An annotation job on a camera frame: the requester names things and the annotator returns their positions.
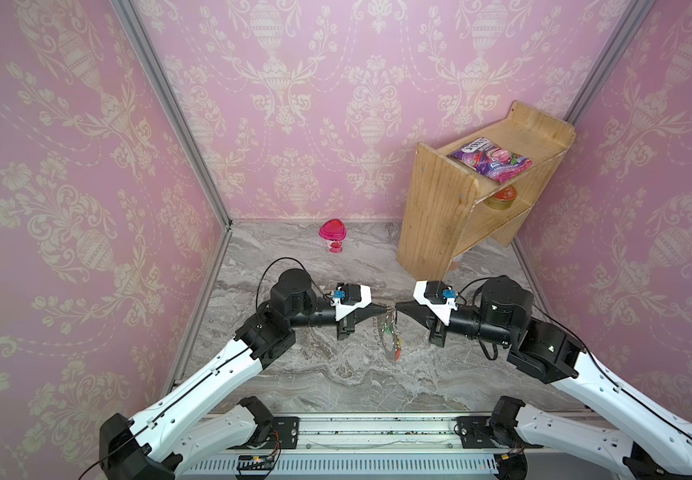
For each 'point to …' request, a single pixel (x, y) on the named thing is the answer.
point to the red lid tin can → (502, 199)
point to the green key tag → (387, 328)
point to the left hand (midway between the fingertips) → (383, 311)
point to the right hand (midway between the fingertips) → (401, 302)
